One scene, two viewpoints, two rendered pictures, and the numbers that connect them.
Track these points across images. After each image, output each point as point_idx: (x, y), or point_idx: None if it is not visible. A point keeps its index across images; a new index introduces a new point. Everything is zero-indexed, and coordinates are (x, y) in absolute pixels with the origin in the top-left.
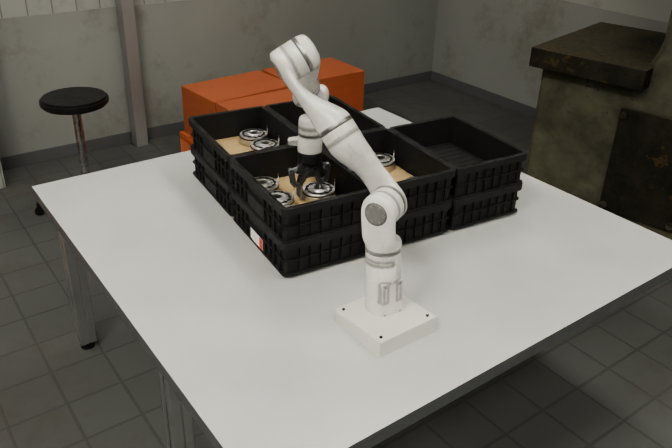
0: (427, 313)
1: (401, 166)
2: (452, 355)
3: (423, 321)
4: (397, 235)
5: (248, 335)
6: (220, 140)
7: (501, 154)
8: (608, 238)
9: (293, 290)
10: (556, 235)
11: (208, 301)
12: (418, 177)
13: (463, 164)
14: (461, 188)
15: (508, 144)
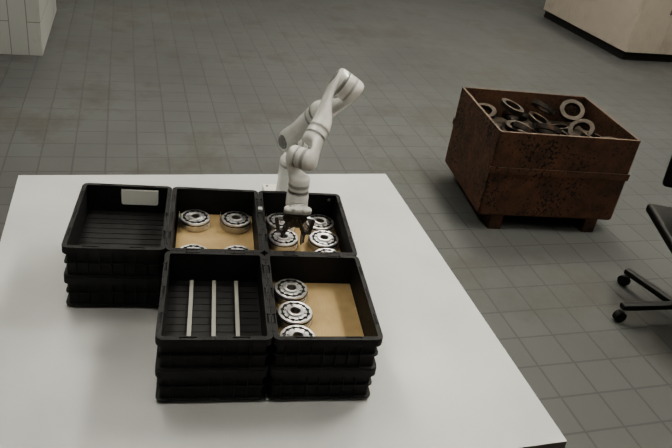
0: (265, 187)
1: None
2: (264, 183)
3: (272, 184)
4: (282, 155)
5: (368, 223)
6: None
7: (82, 211)
8: (58, 200)
9: None
10: None
11: (387, 248)
12: (214, 189)
13: (107, 239)
14: (163, 206)
15: (83, 195)
